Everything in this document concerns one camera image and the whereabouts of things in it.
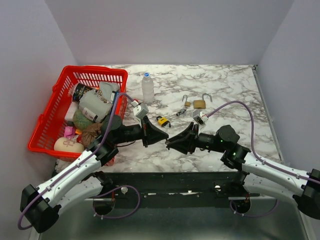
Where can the brown round object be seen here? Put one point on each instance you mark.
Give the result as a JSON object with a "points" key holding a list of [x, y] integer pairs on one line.
{"points": [[90, 133]]}

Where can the yellow black padlock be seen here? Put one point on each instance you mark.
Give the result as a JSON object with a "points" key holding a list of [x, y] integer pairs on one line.
{"points": [[163, 122]]}

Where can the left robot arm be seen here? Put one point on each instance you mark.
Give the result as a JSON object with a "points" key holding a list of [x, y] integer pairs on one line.
{"points": [[40, 205]]}

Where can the grey crumpled bag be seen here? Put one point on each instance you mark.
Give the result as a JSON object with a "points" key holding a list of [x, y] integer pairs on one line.
{"points": [[100, 101]]}

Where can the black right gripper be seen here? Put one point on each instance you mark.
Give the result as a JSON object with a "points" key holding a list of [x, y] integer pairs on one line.
{"points": [[187, 141]]}

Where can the panda keychain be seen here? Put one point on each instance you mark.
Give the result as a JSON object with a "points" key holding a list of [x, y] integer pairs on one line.
{"points": [[182, 111]]}

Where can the small brass padlock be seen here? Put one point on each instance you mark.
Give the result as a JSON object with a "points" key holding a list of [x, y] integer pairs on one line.
{"points": [[185, 101]]}

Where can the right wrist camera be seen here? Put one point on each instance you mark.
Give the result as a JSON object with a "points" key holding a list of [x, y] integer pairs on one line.
{"points": [[199, 117]]}

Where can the white small bottle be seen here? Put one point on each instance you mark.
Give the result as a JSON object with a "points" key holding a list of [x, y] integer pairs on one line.
{"points": [[89, 114]]}

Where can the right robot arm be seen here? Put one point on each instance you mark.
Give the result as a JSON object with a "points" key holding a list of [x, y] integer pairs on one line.
{"points": [[259, 175]]}

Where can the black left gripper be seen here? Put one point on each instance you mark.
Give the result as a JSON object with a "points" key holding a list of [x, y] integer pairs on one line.
{"points": [[151, 134]]}

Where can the clear water bottle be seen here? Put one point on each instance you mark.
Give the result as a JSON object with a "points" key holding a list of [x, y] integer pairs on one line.
{"points": [[147, 85]]}

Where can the pink small box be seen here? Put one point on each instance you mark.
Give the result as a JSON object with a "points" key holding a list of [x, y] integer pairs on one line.
{"points": [[69, 132]]}

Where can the large brass padlock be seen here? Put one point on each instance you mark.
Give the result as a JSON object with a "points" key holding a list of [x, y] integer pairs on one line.
{"points": [[201, 103]]}

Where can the red plastic basket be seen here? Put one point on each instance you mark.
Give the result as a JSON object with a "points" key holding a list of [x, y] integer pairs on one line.
{"points": [[51, 123]]}

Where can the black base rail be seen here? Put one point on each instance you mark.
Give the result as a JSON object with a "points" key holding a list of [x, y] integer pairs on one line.
{"points": [[163, 190]]}

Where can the green round sponge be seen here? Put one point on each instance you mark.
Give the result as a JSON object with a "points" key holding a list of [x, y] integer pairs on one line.
{"points": [[80, 121]]}

